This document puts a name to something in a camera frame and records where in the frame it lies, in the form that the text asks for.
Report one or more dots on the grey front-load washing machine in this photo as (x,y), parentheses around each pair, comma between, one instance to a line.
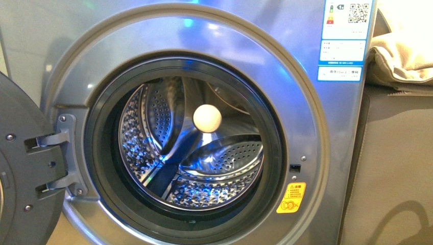
(86,58)

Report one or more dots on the white round drum cap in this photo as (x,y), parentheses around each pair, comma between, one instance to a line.
(207,118)

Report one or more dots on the stainless perforated washer drum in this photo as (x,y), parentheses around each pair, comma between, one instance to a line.
(175,164)

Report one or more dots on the orange warning sticker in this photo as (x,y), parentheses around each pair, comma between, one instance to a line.
(292,198)

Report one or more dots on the grey metal door hinge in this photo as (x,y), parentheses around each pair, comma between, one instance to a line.
(65,138)

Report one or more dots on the blue white energy label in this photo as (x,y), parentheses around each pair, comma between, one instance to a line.
(346,26)

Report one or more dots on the beige folded cushion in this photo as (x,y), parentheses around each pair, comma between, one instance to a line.
(400,55)

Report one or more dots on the dark grey washer door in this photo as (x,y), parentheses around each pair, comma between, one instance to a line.
(29,211)

